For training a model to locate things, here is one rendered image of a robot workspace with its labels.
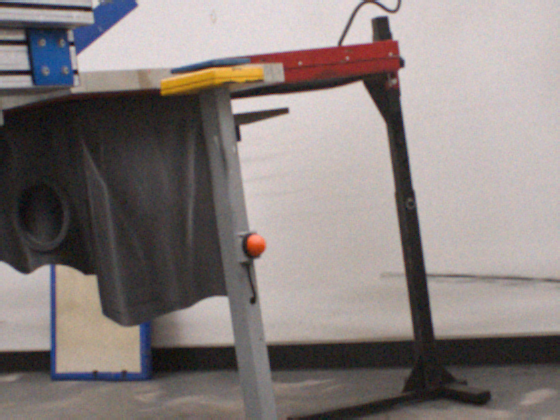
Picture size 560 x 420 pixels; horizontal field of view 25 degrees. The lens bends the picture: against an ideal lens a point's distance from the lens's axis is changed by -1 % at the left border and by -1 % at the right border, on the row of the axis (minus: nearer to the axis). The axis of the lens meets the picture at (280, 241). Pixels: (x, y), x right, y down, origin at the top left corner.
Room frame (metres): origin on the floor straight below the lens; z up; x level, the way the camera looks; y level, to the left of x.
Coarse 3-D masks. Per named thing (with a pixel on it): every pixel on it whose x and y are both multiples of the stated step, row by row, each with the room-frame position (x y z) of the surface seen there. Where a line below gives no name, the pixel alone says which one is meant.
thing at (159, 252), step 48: (144, 96) 2.42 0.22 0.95; (192, 96) 2.52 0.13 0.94; (96, 144) 2.32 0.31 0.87; (144, 144) 2.40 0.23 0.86; (192, 144) 2.52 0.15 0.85; (96, 192) 2.30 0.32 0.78; (144, 192) 2.40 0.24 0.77; (192, 192) 2.51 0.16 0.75; (96, 240) 2.29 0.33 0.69; (144, 240) 2.39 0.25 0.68; (192, 240) 2.50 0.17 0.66; (144, 288) 2.38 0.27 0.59; (192, 288) 2.49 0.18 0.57
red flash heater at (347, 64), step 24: (312, 48) 3.58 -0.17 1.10; (336, 48) 3.61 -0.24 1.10; (360, 48) 3.63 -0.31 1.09; (384, 48) 3.66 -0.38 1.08; (288, 72) 3.56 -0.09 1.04; (312, 72) 3.58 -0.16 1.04; (336, 72) 3.61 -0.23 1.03; (360, 72) 3.64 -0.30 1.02; (384, 72) 3.70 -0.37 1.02; (240, 96) 3.95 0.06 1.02
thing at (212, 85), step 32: (224, 96) 2.17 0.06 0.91; (224, 128) 2.16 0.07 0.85; (224, 160) 2.15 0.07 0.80; (224, 192) 2.16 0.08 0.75; (224, 224) 2.17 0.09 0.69; (224, 256) 2.17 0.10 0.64; (256, 288) 2.18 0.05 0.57; (256, 320) 2.17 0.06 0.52; (256, 352) 2.16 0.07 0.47; (256, 384) 2.15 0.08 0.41; (256, 416) 2.16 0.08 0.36
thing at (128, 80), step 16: (256, 64) 2.54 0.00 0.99; (272, 64) 2.58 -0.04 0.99; (80, 80) 2.18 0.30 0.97; (96, 80) 2.21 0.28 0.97; (112, 80) 2.24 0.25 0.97; (128, 80) 2.27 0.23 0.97; (144, 80) 2.30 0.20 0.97; (160, 80) 2.33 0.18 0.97; (272, 80) 2.58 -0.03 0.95; (32, 96) 2.22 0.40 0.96; (48, 96) 2.20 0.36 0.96; (64, 96) 2.20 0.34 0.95
